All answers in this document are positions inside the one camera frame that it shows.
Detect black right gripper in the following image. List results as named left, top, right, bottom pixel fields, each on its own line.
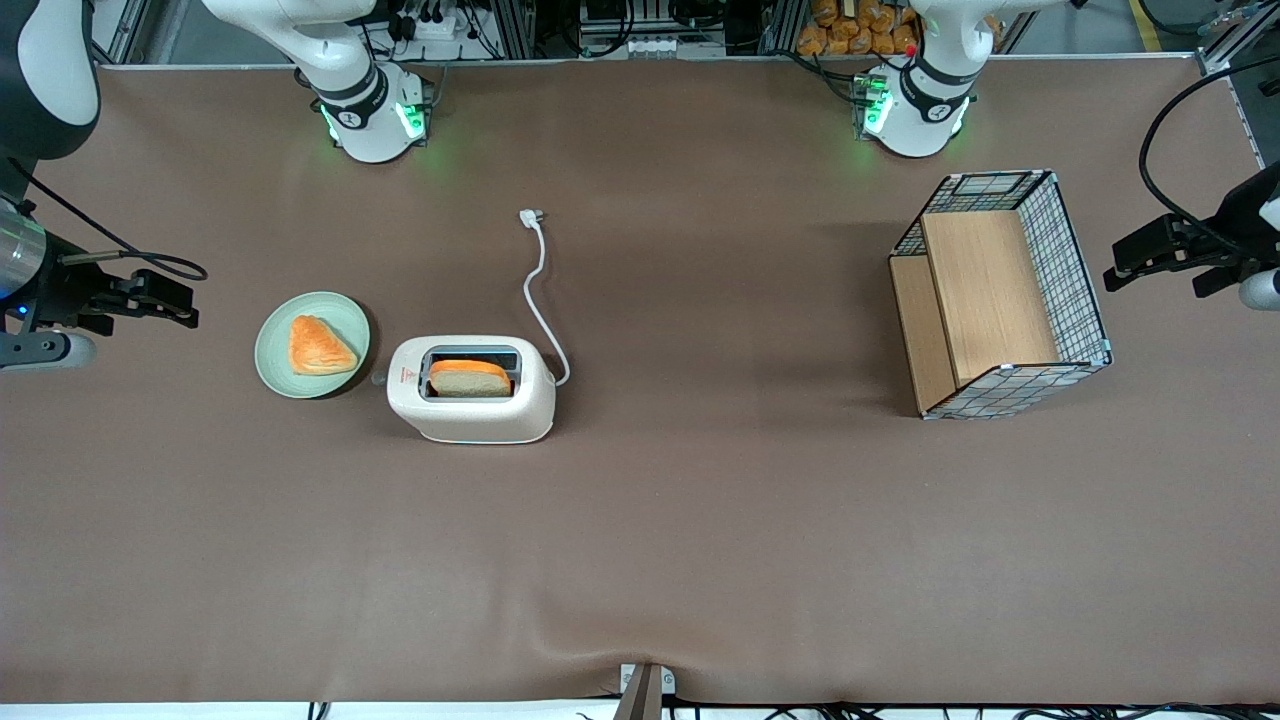
left=40, top=255, right=200, bottom=337

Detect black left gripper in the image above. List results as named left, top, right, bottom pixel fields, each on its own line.
left=1104, top=163, right=1280, bottom=292

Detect white two-slot toaster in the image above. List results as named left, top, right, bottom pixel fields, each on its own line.
left=372, top=334, right=557, bottom=445

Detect pale green round plate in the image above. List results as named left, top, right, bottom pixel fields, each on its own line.
left=254, top=291, right=372, bottom=400

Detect orange triangular pastry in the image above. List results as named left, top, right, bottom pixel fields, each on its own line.
left=288, top=315, right=359, bottom=377

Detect black side panel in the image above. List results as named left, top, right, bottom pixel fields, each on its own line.
left=1228, top=50, right=1280, bottom=169

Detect bread slice with orange crust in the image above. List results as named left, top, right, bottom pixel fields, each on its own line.
left=428, top=359, right=513, bottom=399

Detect white power strip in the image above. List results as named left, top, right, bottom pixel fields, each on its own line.
left=398, top=12, right=471, bottom=41
left=618, top=36, right=727, bottom=58

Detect bag of orange buns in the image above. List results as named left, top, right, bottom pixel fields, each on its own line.
left=797, top=0, right=919, bottom=57

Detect brown table mat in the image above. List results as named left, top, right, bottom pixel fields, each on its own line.
left=0, top=55, right=1280, bottom=706

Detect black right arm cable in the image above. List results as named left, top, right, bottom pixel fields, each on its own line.
left=8, top=158, right=209, bottom=283

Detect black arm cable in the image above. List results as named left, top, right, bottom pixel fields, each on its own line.
left=8, top=158, right=209, bottom=283
left=1139, top=62, right=1280, bottom=251

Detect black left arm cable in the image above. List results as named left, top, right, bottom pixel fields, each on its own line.
left=1139, top=62, right=1280, bottom=251

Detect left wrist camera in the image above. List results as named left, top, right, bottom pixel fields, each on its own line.
left=1193, top=262, right=1280, bottom=312

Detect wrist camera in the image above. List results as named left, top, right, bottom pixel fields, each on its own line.
left=0, top=330, right=98, bottom=373
left=1193, top=262, right=1280, bottom=312

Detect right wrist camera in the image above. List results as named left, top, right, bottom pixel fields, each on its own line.
left=0, top=330, right=98, bottom=373

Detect wire basket with wooden shelf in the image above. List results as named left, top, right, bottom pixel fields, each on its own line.
left=888, top=169, right=1114, bottom=421

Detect aluminium frame profile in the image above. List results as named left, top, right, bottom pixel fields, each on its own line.
left=1195, top=0, right=1263, bottom=77
left=98, top=0, right=151, bottom=67

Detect white power cord with plug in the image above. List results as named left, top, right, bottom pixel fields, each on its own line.
left=518, top=208, right=572, bottom=389

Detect brown camera stand post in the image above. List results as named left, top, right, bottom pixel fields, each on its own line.
left=618, top=663, right=677, bottom=720

